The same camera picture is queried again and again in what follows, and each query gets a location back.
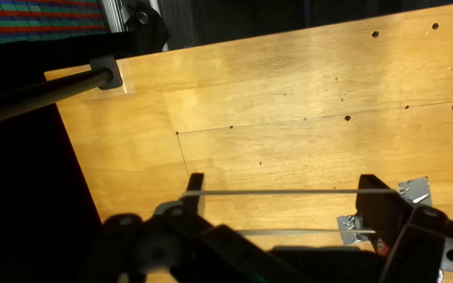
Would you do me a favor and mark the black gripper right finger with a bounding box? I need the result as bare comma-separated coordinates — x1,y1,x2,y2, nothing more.
356,175,453,283

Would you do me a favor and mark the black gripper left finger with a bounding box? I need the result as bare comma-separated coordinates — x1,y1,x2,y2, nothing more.
82,174,310,283

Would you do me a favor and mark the thin rubber band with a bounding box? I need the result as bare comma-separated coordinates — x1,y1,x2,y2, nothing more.
183,189,398,237

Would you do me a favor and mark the metal pole with clamp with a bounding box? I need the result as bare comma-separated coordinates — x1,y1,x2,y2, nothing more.
0,56,123,123

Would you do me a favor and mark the striped colourful cloth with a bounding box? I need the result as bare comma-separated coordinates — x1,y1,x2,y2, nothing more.
0,0,107,45

